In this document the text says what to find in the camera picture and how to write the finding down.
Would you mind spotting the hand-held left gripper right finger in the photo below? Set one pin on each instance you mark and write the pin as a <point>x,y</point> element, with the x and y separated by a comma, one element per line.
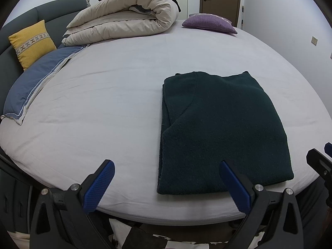
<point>234,186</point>

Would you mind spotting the dark green knitted sweater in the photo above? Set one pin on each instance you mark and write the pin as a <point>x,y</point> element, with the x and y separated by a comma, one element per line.
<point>220,124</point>

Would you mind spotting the bed with white sheet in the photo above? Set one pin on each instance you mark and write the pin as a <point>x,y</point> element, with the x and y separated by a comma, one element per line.
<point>103,109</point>

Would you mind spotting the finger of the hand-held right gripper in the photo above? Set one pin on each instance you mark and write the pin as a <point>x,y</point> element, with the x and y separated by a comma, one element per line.
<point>320,163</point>
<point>329,150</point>

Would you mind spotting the white wall socket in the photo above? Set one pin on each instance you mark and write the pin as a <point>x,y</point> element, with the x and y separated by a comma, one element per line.
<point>314,40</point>

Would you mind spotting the rolled beige duvet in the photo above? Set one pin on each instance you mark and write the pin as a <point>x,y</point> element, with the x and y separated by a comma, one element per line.
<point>124,13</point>

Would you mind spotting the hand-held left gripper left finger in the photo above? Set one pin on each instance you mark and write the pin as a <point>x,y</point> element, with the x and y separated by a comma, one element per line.
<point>99,186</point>

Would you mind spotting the grey padded headboard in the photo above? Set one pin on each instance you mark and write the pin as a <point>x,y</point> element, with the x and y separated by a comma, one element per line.
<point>51,13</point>

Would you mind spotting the black and white rug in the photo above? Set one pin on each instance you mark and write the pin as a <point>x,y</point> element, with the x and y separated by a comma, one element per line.
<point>120,229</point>

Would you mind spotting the yellow pillow with patterned band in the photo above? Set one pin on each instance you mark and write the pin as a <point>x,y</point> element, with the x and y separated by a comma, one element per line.
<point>31,44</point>

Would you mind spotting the dark drawer cabinet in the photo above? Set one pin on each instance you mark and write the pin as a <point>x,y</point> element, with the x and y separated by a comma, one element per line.
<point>13,199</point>

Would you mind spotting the purple pillow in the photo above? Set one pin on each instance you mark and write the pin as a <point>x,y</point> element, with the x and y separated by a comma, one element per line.
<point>207,22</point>

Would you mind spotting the person's grey trouser leg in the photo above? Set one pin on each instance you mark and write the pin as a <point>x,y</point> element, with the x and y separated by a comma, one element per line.
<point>313,207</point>

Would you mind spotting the blue pillow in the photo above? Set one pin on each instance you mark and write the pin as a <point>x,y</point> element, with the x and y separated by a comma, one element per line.
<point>33,83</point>

